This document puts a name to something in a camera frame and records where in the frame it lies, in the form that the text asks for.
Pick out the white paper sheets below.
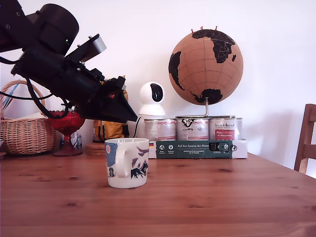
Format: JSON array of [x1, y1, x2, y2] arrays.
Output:
[[4, 112, 48, 121]]

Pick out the wicker basket with handle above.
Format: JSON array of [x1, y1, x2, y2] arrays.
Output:
[[0, 79, 57, 155]]

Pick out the black camera power cable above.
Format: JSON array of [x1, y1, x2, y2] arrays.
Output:
[[133, 117, 142, 139]]

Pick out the white security camera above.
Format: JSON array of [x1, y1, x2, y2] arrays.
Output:
[[138, 82, 166, 118]]

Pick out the stack of cork coasters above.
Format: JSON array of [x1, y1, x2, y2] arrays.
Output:
[[85, 143, 107, 157]]

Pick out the wooden chair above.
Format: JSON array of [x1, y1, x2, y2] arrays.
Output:
[[293, 104, 316, 179]]

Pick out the metal globe stand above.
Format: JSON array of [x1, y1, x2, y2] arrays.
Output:
[[175, 97, 234, 119]]

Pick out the yellow coffee bag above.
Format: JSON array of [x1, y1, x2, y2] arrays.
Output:
[[93, 89, 130, 144]]

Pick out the blue pen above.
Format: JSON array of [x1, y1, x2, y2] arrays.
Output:
[[3, 83, 20, 109]]

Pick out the white illustrated coffee mug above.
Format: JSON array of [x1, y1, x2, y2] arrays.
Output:
[[104, 138, 150, 189]]

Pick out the silver can black logo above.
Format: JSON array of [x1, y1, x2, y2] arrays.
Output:
[[176, 118, 210, 142]]

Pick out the cork globe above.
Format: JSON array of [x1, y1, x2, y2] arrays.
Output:
[[168, 29, 244, 107]]

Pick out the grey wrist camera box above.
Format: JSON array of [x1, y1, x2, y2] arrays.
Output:
[[65, 34, 107, 66]]

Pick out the silver can red script label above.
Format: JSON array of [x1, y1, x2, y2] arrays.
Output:
[[209, 118, 243, 142]]

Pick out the red glass pedestal bowl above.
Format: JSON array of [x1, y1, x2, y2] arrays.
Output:
[[47, 110, 86, 158]]

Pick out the cardboard tray green label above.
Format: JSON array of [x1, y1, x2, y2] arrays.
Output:
[[149, 139, 248, 160]]

